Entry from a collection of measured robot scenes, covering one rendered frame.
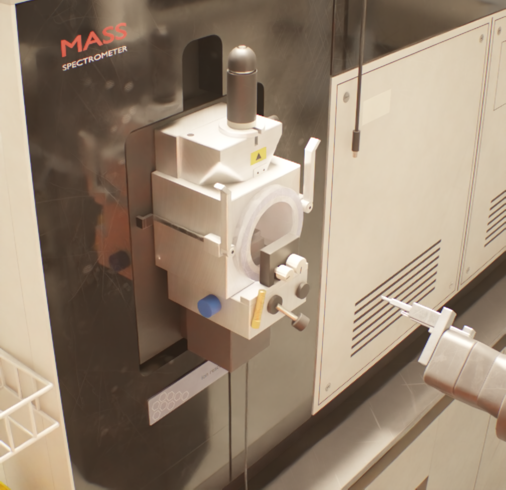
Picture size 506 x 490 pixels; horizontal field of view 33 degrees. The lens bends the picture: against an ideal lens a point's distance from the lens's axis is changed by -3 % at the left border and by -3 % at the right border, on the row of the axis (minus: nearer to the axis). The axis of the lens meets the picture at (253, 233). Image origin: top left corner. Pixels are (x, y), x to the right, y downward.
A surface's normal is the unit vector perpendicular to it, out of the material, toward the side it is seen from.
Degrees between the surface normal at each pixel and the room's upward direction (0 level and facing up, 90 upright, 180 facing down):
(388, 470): 90
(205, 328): 90
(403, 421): 0
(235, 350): 90
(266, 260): 90
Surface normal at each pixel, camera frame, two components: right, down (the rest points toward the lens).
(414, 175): 0.76, 0.32
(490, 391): -0.61, -0.38
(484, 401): -0.71, 0.19
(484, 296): 0.01, -0.88
